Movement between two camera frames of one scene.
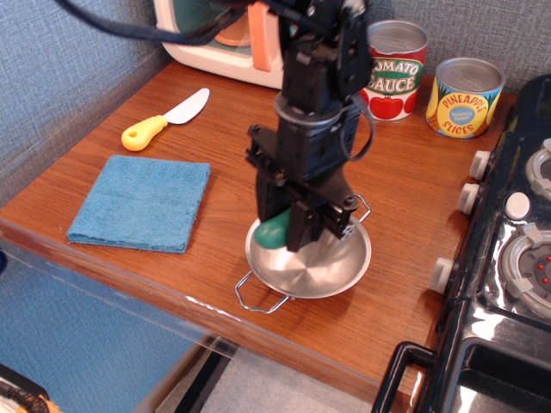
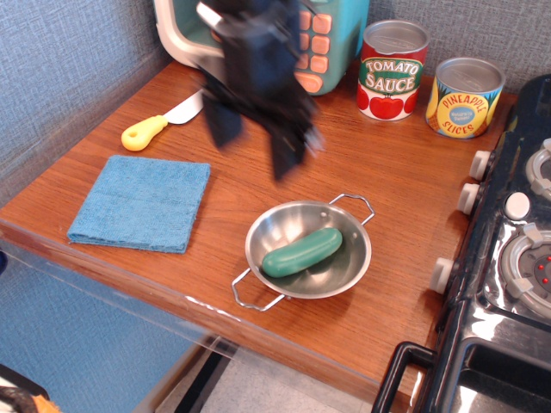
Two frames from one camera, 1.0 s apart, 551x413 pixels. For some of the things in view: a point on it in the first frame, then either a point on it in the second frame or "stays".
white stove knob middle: x=467 y=198 stays
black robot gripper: x=305 y=161 → x=259 y=67
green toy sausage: x=273 y=233 → x=305 y=251
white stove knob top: x=479 y=164 stays
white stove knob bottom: x=441 y=274 stays
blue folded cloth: x=141 y=204 stays
